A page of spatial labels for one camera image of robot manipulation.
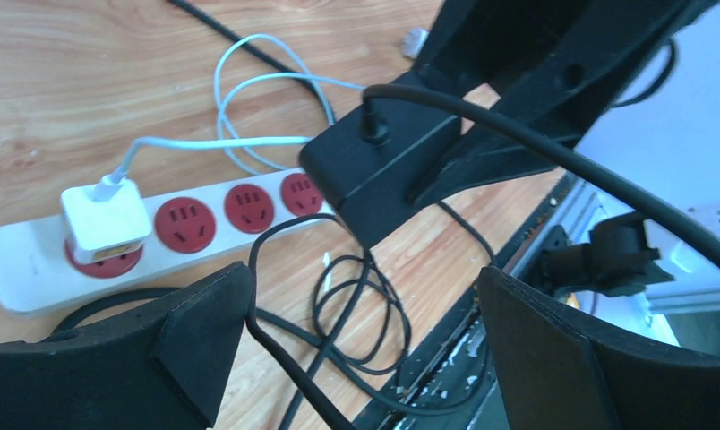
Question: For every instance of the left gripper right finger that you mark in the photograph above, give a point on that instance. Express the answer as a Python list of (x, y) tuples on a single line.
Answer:
[(559, 368)]

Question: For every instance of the black power adapter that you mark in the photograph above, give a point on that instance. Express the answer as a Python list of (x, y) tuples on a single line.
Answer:
[(375, 189)]

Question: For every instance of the white square USB charger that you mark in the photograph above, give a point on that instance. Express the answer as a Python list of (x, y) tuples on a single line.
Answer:
[(105, 220)]

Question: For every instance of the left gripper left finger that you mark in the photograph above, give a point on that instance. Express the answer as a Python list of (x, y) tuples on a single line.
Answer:
[(161, 365)]

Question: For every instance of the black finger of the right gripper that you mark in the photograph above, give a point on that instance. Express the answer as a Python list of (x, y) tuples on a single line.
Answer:
[(557, 66)]

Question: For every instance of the white power strip red sockets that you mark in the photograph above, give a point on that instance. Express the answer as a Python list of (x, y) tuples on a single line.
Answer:
[(38, 274)]

